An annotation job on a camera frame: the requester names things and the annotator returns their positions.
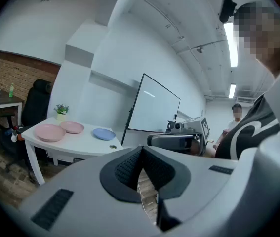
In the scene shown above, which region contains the potted green plant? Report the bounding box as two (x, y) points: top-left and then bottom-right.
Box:
(54, 104), (69, 122)

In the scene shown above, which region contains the ceiling light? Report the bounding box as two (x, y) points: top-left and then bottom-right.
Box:
(228, 83), (237, 99)
(223, 21), (239, 68)

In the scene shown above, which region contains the black office chair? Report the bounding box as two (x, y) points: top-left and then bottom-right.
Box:
(0, 79), (53, 172)

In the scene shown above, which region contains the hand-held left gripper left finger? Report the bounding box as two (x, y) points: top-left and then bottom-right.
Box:
(16, 146), (162, 237)

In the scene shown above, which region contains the blue big plate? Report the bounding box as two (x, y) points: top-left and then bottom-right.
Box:
(92, 128), (117, 141)

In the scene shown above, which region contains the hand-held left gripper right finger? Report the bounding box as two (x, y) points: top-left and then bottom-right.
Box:
(142, 146), (239, 237)

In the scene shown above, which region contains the head-worn camera rig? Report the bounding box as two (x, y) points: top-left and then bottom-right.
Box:
(218, 0), (238, 24)

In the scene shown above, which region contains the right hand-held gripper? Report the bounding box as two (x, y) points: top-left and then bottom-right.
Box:
(147, 117), (213, 157)

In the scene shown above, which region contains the person's black printed shirt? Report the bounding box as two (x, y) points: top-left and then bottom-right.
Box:
(215, 94), (280, 160)

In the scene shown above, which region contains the pink big plate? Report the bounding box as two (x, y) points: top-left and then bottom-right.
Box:
(59, 121), (85, 134)
(35, 124), (67, 143)

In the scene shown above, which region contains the whiteboard with black frame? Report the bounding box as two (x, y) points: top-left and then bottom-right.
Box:
(121, 73), (181, 146)

